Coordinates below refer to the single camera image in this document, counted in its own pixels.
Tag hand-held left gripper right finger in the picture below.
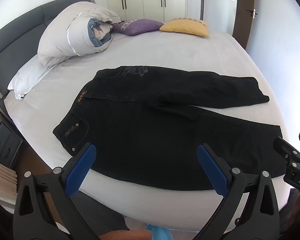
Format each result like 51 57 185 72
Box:
197 143 282 240

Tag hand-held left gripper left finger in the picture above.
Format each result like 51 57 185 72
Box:
12 142 101 240

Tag black pants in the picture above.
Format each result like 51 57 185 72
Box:
52 65 289 191

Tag beige curtain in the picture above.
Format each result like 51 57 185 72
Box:
0 156 18 200

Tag dark nightstand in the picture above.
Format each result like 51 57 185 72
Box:
0 120 24 163

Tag blue cloth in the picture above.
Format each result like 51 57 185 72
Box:
145 231 174 240

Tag white pillow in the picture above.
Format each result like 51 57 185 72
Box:
7 54 73 100

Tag bed with white sheet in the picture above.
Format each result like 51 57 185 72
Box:
4 27 294 233

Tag rolled white duvet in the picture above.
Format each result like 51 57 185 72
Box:
37 1 122 67

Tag brown door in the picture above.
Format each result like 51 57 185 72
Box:
232 0 256 52

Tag yellow cushion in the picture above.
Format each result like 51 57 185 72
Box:
159 18 210 37

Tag grey upholstered headboard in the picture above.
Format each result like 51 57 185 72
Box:
0 0 95 99

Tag purple cushion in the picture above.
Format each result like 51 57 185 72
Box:
112 18 165 36

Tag white wardrobe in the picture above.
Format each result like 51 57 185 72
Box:
104 0 204 23

